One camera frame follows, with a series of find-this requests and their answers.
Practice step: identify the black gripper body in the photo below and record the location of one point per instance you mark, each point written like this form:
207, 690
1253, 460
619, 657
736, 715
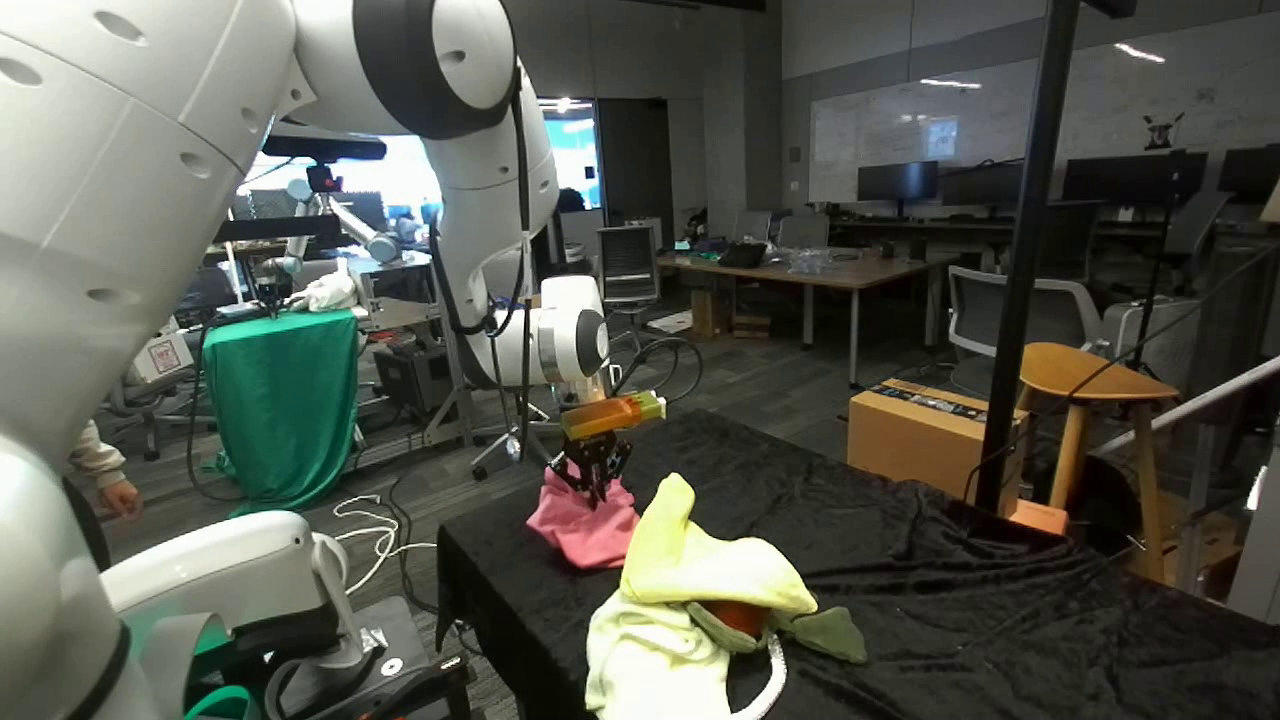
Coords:
591, 460

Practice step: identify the pink cloth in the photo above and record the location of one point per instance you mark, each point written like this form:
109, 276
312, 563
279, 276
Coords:
587, 533

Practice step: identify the yellow cloth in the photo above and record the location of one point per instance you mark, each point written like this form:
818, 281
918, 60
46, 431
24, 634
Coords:
692, 565

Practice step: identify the cream white cloth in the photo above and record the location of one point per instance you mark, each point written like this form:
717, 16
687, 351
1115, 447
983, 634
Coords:
647, 666

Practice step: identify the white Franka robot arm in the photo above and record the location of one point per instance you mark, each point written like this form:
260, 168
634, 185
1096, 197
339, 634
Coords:
120, 201

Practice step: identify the grey swivel office chair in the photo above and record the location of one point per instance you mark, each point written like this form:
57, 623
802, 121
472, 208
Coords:
500, 447

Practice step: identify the dark mesh office chair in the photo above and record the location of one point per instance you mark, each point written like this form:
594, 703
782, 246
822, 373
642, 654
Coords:
630, 267

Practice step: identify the wooden desk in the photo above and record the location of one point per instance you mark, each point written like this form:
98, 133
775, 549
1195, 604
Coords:
826, 271

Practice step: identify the white crumpled object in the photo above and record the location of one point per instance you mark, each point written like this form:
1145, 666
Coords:
327, 288

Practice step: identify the cardboard box with black tape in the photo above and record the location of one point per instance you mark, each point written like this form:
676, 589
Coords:
921, 441

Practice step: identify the black tablecloth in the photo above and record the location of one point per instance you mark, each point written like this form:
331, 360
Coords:
1002, 603

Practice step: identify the small wooden block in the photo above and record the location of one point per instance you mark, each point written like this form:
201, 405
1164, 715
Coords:
1037, 517

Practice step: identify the person in beige sweater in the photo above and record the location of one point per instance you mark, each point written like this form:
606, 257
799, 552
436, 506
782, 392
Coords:
100, 466

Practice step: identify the black stand pole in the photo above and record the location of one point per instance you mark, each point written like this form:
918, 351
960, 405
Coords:
1025, 267

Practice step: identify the wooden stool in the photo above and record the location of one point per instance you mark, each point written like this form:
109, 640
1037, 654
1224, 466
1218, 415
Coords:
1093, 373

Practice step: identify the wide black computer monitor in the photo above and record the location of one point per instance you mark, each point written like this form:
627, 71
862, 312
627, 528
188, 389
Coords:
1132, 181

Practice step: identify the orange yellow wrist camera block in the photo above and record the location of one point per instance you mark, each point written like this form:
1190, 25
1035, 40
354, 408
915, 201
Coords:
610, 415

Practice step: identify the black clamp mount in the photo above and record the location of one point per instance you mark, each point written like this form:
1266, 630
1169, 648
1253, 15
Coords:
373, 683

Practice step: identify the black stereo camera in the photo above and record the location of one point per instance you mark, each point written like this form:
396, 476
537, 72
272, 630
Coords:
332, 147

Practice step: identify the white frame chair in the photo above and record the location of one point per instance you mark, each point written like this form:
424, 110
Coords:
983, 306

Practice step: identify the white diagonal rail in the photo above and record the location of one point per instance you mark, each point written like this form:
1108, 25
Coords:
1224, 387

